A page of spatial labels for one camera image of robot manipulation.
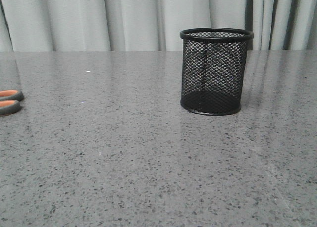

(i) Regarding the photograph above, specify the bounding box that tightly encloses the black mesh pen bucket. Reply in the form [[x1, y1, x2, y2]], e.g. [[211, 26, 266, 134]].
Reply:
[[180, 28, 254, 116]]

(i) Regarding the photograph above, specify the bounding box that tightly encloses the light grey curtain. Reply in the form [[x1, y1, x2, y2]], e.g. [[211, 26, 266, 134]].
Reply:
[[0, 0, 317, 52]]

